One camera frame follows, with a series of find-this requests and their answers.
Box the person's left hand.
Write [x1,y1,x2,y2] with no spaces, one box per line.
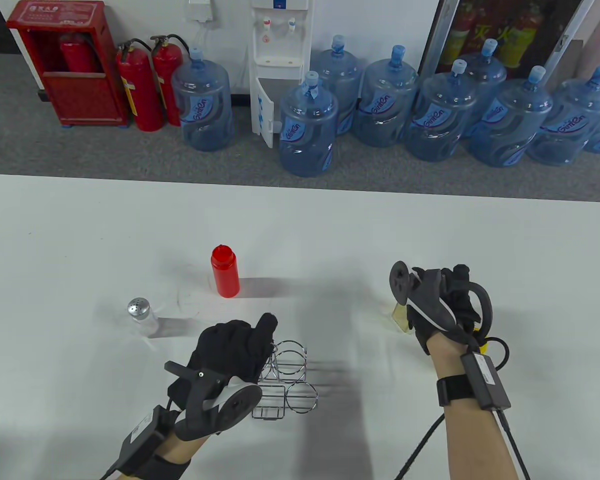
[167,313,279,443]

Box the person's right hand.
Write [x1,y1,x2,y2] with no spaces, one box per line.
[407,264,483,356]

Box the yellow squeeze seasoning bottle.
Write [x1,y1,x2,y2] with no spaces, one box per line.
[470,325,491,354]

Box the square glass seasoning bottle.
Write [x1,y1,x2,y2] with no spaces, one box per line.
[391,302,412,333]

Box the silver wire seasoning rack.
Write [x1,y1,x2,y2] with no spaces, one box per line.
[251,340,319,420]

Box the red squeeze seasoning bottle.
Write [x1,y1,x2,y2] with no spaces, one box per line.
[211,244,240,298]

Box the clear shaker seasoning bottle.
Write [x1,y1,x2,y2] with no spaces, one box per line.
[127,297,160,338]

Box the person's right forearm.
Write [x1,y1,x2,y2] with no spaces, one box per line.
[425,335,531,480]

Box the person's left forearm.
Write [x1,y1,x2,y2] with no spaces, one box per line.
[150,434,208,480]

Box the black right hand controller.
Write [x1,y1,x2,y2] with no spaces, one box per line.
[389,261,494,341]

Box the black hand controller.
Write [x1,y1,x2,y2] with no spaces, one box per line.
[164,361,264,442]
[389,261,494,341]

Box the black left hand controller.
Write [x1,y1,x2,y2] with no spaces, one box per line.
[164,361,264,442]

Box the row of blue water jugs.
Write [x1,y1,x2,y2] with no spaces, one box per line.
[171,34,600,179]

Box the red fire extinguisher yellow label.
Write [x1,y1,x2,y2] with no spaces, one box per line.
[116,39,164,133]

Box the glass door fire cabinet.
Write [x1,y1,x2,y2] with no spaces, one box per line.
[419,0,597,81]

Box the red fire extinguisher cabinet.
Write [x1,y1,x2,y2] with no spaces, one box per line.
[6,0,130,128]

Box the white water dispenser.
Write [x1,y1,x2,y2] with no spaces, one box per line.
[248,0,315,149]

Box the red extinguisher inside cabinet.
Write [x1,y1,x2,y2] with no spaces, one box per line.
[59,34,101,75]

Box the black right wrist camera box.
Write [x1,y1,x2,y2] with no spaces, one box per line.
[436,352,512,412]

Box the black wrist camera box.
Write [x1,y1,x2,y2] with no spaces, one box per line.
[117,406,191,480]
[436,352,512,412]

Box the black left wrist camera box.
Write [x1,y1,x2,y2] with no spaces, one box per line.
[117,406,191,480]

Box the thick black braided cable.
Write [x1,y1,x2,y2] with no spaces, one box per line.
[394,414,446,480]

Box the thin black right cable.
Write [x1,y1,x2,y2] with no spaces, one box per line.
[482,337,532,480]

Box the white wall box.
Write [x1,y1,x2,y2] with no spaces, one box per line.
[188,0,214,23]

